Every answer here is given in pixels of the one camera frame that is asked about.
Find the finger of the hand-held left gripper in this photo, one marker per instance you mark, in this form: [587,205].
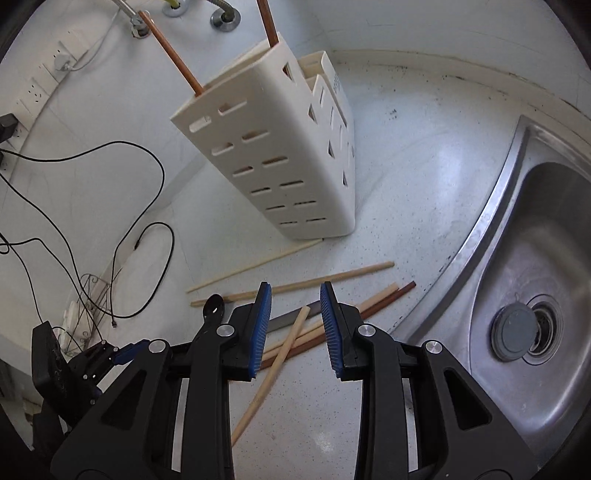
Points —
[129,353]

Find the white wall socket row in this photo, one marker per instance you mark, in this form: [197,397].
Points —
[41,85]

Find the thin pale wooden chopstick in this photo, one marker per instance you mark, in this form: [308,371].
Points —
[254,266]

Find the grey sink drain stopper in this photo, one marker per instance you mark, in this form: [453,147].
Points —
[512,333]

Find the light brown chopstick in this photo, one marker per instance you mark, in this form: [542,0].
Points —
[385,294]
[351,273]

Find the black slotted spoon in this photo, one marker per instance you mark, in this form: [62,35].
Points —
[214,304]

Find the reddish brown chopstick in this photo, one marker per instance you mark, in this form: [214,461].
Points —
[398,292]

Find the chrome wall flange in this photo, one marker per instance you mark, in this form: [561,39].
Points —
[219,23]

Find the stainless steel sink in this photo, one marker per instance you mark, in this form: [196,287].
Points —
[531,230]

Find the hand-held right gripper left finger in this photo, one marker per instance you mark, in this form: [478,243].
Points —
[261,323]

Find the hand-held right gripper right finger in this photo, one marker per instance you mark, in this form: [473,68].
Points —
[330,323]

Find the white ceramic jar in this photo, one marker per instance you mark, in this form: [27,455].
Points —
[73,314]
[71,337]

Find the cream slotted utensil holder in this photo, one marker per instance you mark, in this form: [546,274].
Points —
[277,152]

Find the thick pale wooden chopstick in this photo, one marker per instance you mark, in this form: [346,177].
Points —
[277,369]

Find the dark brown chopstick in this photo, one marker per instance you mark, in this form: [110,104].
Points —
[268,23]
[171,53]

